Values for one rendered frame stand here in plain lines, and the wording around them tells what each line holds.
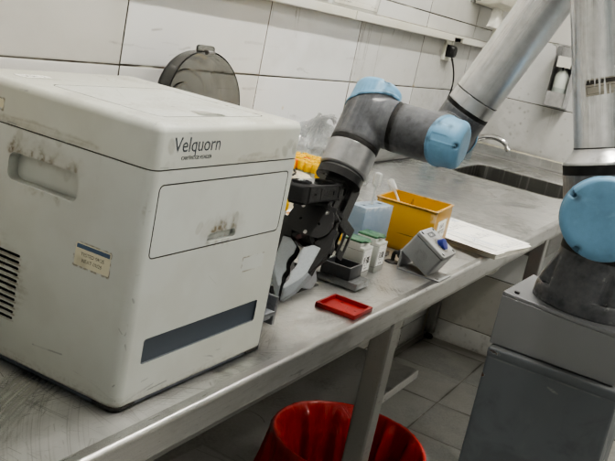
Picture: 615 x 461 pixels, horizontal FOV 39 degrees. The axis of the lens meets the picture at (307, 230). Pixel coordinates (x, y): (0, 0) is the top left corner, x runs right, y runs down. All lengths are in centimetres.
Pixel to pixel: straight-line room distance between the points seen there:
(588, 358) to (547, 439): 14
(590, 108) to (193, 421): 65
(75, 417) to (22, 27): 83
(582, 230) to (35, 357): 70
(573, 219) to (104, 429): 66
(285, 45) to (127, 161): 145
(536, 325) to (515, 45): 42
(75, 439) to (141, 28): 108
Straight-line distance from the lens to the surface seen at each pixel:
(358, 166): 126
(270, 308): 116
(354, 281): 146
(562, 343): 134
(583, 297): 134
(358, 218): 164
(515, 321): 135
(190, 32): 191
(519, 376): 136
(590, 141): 121
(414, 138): 126
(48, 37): 161
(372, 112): 128
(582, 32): 122
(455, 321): 402
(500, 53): 136
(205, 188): 90
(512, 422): 138
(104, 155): 86
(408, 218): 177
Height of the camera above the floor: 130
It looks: 14 degrees down
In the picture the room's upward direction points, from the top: 12 degrees clockwise
